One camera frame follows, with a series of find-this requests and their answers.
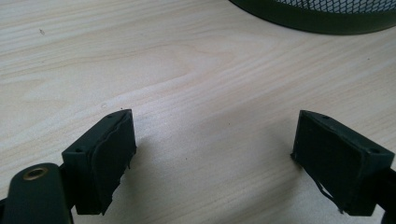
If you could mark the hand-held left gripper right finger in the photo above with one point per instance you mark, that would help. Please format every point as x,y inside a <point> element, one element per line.
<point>336,165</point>

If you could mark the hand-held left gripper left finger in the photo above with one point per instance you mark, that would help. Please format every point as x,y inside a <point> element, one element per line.
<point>102,165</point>

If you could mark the grey mesh trash can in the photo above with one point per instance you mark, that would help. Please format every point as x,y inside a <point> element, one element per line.
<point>311,18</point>

